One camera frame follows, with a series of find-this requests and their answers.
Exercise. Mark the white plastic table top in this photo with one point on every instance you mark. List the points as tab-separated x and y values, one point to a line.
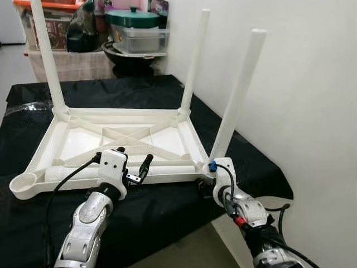
83	139

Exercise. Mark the black floor cloth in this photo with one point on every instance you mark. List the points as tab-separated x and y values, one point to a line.
156	212

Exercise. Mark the black wok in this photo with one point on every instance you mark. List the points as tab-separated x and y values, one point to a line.
134	64

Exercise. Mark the beige cloth-covered stand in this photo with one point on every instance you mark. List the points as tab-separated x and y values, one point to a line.
83	66

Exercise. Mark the clear tape strip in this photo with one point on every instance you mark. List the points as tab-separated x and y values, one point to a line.
25	108

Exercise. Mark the black glossy bag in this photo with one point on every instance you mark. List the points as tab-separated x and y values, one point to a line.
83	30

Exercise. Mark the green pot with lid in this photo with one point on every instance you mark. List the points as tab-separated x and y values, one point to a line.
133	18

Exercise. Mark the orange-lidded storage box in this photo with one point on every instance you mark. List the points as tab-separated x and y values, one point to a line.
58	30

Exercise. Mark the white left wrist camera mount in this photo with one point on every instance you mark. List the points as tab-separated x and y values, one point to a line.
112	167

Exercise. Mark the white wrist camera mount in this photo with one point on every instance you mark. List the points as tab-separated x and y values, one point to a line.
223	167
112	167

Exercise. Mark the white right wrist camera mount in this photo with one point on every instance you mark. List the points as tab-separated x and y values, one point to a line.
223	167

